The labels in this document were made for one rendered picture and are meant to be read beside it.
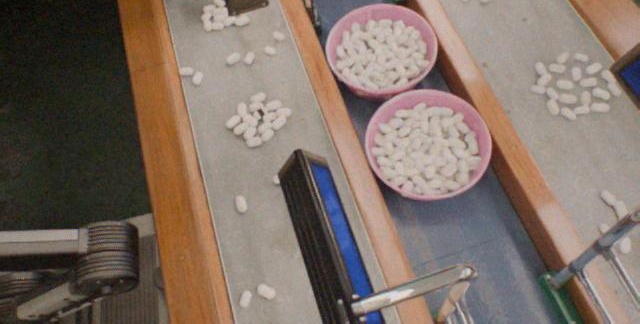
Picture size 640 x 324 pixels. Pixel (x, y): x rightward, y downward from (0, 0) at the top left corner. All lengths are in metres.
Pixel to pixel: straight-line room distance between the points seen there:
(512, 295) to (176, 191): 0.73
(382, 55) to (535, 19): 0.39
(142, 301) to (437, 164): 0.80
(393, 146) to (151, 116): 0.57
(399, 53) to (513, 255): 0.54
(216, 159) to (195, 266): 0.25
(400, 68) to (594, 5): 0.49
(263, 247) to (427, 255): 0.34
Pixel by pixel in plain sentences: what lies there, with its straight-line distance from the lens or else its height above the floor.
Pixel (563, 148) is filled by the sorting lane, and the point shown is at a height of 0.74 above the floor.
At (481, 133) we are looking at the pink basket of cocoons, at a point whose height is 0.75.
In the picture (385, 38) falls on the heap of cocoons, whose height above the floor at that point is 0.73.
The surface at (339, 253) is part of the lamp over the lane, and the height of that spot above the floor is 1.11.
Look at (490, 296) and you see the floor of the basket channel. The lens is 1.15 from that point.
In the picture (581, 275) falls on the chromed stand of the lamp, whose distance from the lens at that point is 1.02.
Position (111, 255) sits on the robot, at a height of 0.78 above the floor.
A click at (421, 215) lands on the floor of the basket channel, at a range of 1.18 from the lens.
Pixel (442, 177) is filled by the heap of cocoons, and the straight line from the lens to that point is 1.15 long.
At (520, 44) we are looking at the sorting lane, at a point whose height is 0.74.
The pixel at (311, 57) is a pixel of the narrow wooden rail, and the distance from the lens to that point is 1.29.
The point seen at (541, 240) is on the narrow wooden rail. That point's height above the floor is 0.72.
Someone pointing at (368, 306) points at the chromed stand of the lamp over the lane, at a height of 1.12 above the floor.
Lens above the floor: 1.77
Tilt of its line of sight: 61 degrees down
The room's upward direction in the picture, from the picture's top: 11 degrees counter-clockwise
